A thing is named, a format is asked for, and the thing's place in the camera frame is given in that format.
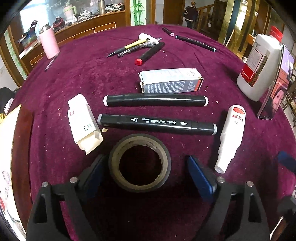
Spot gold-edged white storage box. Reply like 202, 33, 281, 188
1, 104, 33, 240

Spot smartphone showing face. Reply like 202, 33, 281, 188
257, 44, 294, 120

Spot large white jug red cap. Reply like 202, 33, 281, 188
236, 26, 283, 101

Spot open white small carton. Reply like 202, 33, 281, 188
68, 93, 103, 155

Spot black art marker printed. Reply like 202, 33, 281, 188
97, 114, 217, 136

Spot grey silver carton box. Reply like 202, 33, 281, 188
139, 68, 204, 94

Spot long thin black pen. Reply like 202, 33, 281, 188
175, 35, 216, 52

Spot black marker white caps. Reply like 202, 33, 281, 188
103, 94, 209, 107

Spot small pen near thermos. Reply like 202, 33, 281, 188
45, 55, 58, 72

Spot person in dark clothes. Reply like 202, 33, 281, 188
184, 1, 199, 29

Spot black marker red cap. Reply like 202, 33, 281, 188
135, 42, 165, 66

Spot grey clear pen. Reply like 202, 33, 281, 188
117, 41, 156, 58

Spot white small tube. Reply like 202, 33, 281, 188
138, 33, 162, 44

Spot pink thermos bottle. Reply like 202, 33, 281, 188
39, 24, 60, 59

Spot yellow black pen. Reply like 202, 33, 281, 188
107, 39, 147, 58

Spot steel flask on counter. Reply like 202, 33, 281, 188
98, 0, 106, 15

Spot white tumbler green handle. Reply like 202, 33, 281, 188
63, 1, 77, 23

